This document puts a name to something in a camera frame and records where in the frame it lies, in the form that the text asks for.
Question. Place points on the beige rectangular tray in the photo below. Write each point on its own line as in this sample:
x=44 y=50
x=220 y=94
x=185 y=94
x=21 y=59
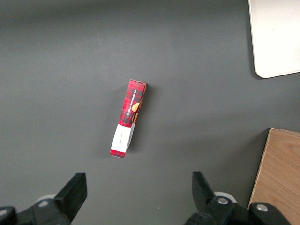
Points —
x=276 y=35

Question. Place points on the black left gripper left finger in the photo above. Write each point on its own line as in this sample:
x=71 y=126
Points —
x=58 y=208

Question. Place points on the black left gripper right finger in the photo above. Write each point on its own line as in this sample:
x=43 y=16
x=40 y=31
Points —
x=218 y=211

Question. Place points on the red plaid cookie box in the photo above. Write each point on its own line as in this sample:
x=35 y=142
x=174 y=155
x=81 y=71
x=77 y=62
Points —
x=130 y=112

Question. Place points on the wooden drawer cabinet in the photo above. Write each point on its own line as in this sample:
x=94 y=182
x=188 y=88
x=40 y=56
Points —
x=281 y=164

